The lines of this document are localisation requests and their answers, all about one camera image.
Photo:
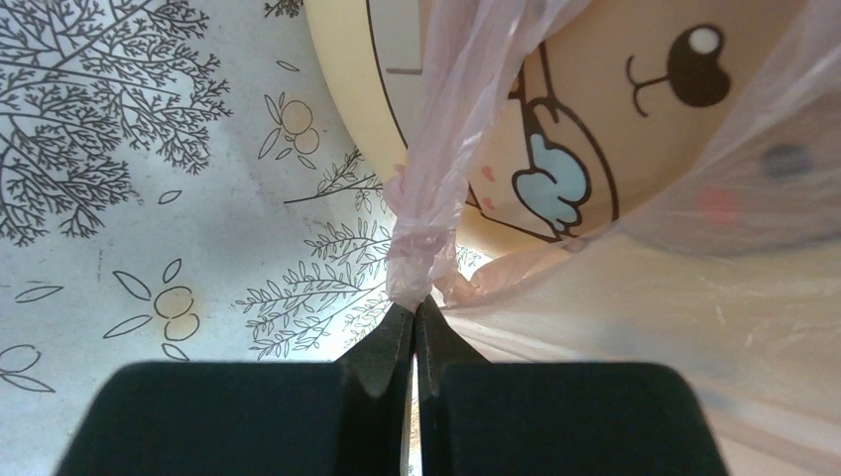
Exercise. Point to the yellow trash bin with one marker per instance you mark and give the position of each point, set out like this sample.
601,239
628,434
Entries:
595,105

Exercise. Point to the pink plastic trash bag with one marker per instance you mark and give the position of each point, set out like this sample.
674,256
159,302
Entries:
730,274

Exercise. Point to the floral patterned table mat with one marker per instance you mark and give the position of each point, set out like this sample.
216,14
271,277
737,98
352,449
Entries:
176,184

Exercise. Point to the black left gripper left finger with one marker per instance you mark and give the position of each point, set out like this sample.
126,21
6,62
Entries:
374,430

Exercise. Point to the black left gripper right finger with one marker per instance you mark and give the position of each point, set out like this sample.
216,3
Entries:
437,346

